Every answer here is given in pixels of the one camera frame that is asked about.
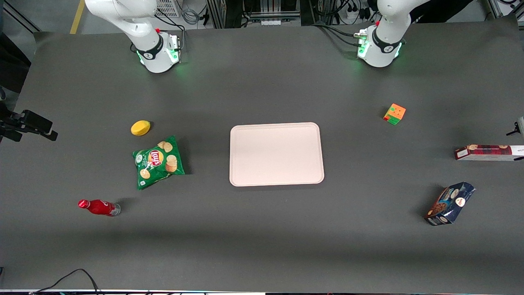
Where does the red tartan cookie box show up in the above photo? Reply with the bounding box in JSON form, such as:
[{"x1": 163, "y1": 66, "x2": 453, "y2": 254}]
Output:
[{"x1": 454, "y1": 144, "x2": 524, "y2": 161}]

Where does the white rectangular tray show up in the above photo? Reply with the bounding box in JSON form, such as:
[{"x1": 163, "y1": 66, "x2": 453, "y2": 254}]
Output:
[{"x1": 229, "y1": 122, "x2": 325, "y2": 187}]

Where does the dark blue cookie box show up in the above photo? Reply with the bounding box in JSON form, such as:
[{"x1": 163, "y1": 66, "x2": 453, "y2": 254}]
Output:
[{"x1": 425, "y1": 182, "x2": 476, "y2": 226}]

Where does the green potato chips bag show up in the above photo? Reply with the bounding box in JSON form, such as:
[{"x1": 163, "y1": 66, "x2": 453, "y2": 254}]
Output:
[{"x1": 132, "y1": 136, "x2": 185, "y2": 191}]

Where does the yellow lemon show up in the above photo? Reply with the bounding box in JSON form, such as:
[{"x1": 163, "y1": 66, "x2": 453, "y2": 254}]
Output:
[{"x1": 131, "y1": 120, "x2": 151, "y2": 136}]

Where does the orange and green puzzle cube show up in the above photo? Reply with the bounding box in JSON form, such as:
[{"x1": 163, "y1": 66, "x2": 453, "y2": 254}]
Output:
[{"x1": 383, "y1": 103, "x2": 407, "y2": 125}]

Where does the white perforated panel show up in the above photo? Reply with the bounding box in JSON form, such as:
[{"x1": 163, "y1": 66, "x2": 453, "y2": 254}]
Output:
[{"x1": 156, "y1": 0, "x2": 181, "y2": 18}]

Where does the red cola bottle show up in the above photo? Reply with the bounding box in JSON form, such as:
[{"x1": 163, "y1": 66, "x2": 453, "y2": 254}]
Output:
[{"x1": 78, "y1": 199, "x2": 121, "y2": 217}]

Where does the black base cable bundle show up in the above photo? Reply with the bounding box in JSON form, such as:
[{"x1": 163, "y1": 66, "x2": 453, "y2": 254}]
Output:
[{"x1": 311, "y1": 23, "x2": 361, "y2": 48}]

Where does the grey coiled cable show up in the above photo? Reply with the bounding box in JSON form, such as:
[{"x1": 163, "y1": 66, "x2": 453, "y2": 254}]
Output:
[{"x1": 181, "y1": 6, "x2": 202, "y2": 26}]

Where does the thin black table-edge cable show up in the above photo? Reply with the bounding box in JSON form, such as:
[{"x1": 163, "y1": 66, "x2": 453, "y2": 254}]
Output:
[{"x1": 29, "y1": 269, "x2": 101, "y2": 295}]

